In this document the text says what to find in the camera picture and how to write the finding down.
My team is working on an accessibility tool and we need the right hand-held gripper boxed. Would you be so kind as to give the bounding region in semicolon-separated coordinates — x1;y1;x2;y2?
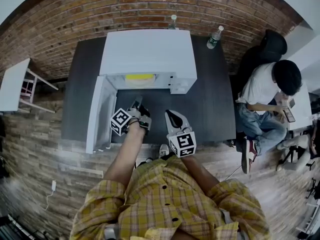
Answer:
164;109;196;158

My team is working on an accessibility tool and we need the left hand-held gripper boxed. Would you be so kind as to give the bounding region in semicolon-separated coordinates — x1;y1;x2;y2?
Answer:
110;95;153;137

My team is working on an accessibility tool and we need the white round plate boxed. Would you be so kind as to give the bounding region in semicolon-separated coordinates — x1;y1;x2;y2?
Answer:
124;75;156;87

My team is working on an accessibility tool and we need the yellow corn cob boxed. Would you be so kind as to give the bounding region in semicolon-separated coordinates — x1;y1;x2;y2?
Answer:
125;73;154;82

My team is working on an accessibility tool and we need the white microwave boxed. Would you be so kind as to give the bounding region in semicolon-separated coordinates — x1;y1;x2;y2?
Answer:
85;28;198;155

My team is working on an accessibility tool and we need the person's right forearm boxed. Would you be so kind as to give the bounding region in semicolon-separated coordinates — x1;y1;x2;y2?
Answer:
179;156;221;197

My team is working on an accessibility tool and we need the person's left forearm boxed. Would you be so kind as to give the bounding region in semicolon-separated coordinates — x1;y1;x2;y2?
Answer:
103;123;147;197

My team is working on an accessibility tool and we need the person's white shoe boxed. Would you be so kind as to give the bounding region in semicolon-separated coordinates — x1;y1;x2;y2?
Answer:
159;143;170;159

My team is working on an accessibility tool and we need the dark table with white legs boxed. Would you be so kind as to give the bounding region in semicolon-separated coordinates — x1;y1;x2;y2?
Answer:
61;35;237;145

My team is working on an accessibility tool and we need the yellow plaid shirt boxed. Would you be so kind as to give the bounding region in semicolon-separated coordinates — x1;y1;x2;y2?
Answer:
69;156;271;240

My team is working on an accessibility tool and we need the clear plastic bottle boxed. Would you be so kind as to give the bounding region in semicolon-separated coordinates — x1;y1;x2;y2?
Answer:
167;14;178;30

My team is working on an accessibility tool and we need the green label water bottle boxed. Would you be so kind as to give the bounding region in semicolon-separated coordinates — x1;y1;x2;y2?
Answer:
206;25;225;50

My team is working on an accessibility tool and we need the black tripod stand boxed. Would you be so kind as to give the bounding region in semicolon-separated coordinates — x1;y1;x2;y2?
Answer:
278;145;297;166

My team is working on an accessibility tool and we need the black office chair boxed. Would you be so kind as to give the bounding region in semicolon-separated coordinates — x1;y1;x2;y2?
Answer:
236;29;288;95

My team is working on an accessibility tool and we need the white side table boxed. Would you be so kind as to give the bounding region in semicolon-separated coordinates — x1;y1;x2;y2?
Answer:
0;57;31;114

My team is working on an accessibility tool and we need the white desk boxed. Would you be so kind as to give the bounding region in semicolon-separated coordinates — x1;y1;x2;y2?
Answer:
284;43;320;132

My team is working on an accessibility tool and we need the white metal rack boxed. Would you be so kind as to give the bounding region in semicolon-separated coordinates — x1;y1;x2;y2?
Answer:
296;201;320;235

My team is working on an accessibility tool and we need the white power adapter with cable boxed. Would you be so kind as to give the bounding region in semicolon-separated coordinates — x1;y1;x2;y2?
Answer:
44;180;58;211

